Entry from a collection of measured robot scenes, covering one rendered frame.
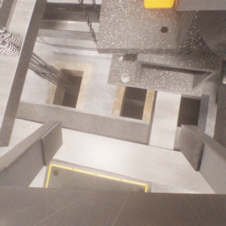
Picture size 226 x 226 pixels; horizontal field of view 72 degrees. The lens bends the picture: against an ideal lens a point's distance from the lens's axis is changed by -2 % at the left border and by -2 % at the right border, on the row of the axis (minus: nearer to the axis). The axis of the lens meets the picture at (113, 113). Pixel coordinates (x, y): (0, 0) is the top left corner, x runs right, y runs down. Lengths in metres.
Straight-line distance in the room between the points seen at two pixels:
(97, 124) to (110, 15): 0.98
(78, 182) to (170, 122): 0.71
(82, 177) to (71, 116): 0.59
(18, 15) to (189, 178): 1.16
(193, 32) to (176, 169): 0.49
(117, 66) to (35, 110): 1.10
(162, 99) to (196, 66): 0.23
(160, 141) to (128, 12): 0.48
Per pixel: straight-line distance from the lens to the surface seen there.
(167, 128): 0.69
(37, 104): 1.65
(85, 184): 1.11
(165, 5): 0.20
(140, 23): 0.55
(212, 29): 0.24
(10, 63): 0.99
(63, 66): 1.63
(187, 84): 0.73
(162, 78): 0.71
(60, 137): 0.17
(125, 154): 0.68
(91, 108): 1.41
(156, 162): 0.69
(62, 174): 1.16
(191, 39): 0.48
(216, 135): 0.93
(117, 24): 0.55
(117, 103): 1.37
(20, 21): 1.08
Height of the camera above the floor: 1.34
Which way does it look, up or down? 78 degrees down
